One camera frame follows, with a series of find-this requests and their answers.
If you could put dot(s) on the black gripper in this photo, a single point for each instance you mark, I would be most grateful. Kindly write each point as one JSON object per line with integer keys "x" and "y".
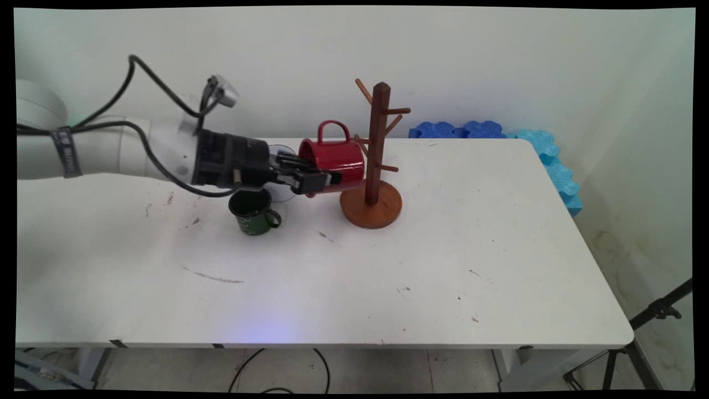
{"x": 232, "y": 158}

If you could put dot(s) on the red enamel mug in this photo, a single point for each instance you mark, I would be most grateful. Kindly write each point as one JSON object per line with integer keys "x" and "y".
{"x": 343, "y": 152}

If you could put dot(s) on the white enamel mug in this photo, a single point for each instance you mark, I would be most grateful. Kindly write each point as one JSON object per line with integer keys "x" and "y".
{"x": 283, "y": 195}

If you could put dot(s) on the dark green enamel mug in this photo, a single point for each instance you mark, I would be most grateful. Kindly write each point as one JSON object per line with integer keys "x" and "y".
{"x": 252, "y": 221}

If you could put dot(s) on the brown wooden mug tree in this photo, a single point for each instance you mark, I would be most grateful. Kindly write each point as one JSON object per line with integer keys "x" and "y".
{"x": 371, "y": 210}

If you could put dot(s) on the dark blue foam piece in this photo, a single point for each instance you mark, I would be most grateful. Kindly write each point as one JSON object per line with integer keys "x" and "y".
{"x": 483, "y": 129}
{"x": 435, "y": 131}

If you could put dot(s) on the light blue foam piece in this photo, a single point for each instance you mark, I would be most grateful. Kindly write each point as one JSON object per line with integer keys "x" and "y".
{"x": 556, "y": 166}

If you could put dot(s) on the white table leg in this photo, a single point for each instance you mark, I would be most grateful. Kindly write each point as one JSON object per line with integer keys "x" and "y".
{"x": 515, "y": 371}
{"x": 94, "y": 366}

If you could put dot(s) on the black tripod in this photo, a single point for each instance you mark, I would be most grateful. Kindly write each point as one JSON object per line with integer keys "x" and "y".
{"x": 659, "y": 307}

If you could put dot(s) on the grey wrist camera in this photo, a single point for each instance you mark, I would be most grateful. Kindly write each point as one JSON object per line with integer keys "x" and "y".
{"x": 224, "y": 91}

